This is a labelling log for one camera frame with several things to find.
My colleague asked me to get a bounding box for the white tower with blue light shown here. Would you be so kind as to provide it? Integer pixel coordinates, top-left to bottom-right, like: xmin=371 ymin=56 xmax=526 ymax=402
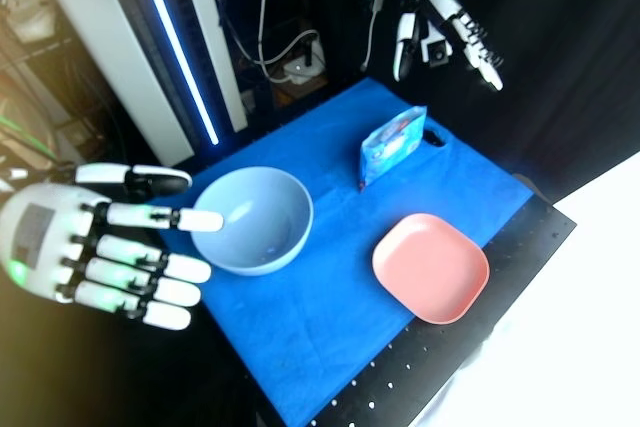
xmin=27 ymin=0 xmax=249 ymax=168

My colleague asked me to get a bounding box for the metal wire shelf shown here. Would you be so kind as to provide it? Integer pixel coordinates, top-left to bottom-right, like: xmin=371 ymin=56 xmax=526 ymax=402
xmin=0 ymin=0 xmax=116 ymax=163

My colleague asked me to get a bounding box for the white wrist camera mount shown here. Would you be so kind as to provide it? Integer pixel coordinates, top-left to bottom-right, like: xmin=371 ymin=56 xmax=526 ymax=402
xmin=421 ymin=35 xmax=455 ymax=68

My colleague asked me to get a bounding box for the pink square plate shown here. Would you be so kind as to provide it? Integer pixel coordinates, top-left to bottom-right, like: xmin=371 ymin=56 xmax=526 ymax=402
xmin=371 ymin=212 xmax=490 ymax=326

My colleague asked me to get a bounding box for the light blue bowl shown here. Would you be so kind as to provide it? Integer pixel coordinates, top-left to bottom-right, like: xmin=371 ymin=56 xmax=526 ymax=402
xmin=190 ymin=165 xmax=315 ymax=277

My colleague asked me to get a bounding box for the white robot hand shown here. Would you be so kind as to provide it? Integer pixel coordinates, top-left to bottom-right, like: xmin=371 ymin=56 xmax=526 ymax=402
xmin=392 ymin=0 xmax=505 ymax=93
xmin=0 ymin=162 xmax=225 ymax=332

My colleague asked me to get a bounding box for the blue snack packet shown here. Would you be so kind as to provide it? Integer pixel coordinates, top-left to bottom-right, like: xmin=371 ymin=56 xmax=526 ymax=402
xmin=357 ymin=105 xmax=428 ymax=194

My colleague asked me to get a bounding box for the white cable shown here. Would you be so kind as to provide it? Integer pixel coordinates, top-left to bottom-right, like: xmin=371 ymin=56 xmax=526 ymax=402
xmin=360 ymin=0 xmax=390 ymax=72
xmin=252 ymin=0 xmax=321 ymax=83

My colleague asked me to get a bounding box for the green cable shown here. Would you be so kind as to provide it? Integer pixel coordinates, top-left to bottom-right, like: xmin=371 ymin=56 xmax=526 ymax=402
xmin=0 ymin=115 xmax=56 ymax=159

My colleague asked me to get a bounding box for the white power adapter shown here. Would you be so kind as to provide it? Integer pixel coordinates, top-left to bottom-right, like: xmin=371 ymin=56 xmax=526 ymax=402
xmin=282 ymin=59 xmax=329 ymax=86

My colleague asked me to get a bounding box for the blue cloth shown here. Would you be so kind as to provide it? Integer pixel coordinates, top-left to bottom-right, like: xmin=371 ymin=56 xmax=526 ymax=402
xmin=149 ymin=77 xmax=536 ymax=427

